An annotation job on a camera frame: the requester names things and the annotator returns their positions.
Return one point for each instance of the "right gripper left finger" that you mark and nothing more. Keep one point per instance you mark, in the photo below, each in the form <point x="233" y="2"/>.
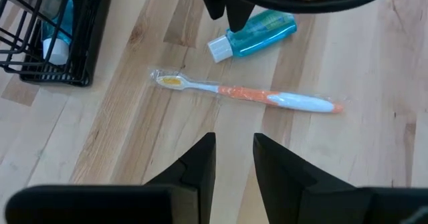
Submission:
<point x="167" y="204"/>

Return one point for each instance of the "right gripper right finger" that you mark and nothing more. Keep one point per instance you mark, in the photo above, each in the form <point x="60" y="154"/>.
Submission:
<point x="301" y="200"/>

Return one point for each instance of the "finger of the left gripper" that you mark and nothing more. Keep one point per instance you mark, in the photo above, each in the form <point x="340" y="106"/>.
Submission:
<point x="214" y="0"/>
<point x="242" y="6"/>

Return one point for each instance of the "orange white toothbrush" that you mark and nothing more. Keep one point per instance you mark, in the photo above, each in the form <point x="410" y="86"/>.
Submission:
<point x="247" y="93"/>

